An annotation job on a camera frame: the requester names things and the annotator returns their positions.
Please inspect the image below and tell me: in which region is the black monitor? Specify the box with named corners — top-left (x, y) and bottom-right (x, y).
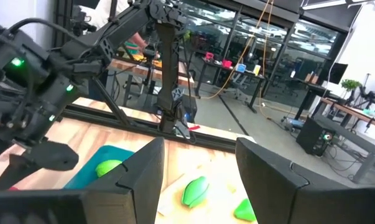
top-left (325, 62), bottom-right (349, 85)

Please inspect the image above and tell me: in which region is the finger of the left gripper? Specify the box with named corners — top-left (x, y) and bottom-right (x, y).
top-left (0, 153), bottom-right (42, 191)
top-left (28, 141), bottom-right (80, 172)

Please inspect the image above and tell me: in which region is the orange hanging cable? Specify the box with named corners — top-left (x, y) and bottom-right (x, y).
top-left (199, 0), bottom-right (275, 100)

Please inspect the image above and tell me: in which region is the person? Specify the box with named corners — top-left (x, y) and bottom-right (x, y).
top-left (80, 0), bottom-right (150, 52)

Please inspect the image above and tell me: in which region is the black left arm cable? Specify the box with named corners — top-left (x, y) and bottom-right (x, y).
top-left (6, 17), bottom-right (82, 44)

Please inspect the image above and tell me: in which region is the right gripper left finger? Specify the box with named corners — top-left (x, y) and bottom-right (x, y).
top-left (0, 136), bottom-right (165, 224)

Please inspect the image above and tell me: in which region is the teal bowl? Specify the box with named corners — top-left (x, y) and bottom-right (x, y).
top-left (124, 42), bottom-right (140, 57)

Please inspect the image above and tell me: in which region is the teal plastic tub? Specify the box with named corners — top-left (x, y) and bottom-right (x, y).
top-left (63, 144), bottom-right (136, 190)

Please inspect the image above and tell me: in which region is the light green toy fruit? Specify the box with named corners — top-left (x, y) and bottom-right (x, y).
top-left (95, 159), bottom-right (123, 179)

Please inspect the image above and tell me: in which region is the yellow cloth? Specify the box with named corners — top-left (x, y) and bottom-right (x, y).
top-left (155, 158), bottom-right (259, 224)

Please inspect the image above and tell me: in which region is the black computer tower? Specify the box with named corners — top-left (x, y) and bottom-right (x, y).
top-left (295, 116), bottom-right (336, 157)

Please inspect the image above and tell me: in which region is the wooden background table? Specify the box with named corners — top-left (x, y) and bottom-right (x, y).
top-left (109, 57), bottom-right (195, 88)

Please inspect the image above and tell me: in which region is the black background desk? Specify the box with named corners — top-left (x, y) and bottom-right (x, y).
top-left (195, 57), bottom-right (266, 113)

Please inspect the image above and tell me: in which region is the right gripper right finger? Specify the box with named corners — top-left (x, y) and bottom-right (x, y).
top-left (235, 136), bottom-right (375, 224)

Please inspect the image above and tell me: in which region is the black frame vertical post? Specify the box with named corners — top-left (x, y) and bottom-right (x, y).
top-left (52, 0), bottom-right (67, 50)

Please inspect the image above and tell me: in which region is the green ridged toy vegetable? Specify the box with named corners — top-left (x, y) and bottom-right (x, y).
top-left (180, 175), bottom-right (211, 209)

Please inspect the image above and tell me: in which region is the black frame diagonal brace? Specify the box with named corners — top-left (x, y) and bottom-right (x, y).
top-left (92, 77), bottom-right (132, 126)

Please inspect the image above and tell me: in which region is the black frame end rail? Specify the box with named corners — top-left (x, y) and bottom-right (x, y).
top-left (62, 103), bottom-right (238, 154)

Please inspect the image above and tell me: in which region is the long wooden workbench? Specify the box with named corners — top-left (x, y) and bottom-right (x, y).
top-left (319, 96), bottom-right (375, 131)

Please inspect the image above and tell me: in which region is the small green potted plant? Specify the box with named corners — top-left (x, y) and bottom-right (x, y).
top-left (341, 78), bottom-right (362, 93)

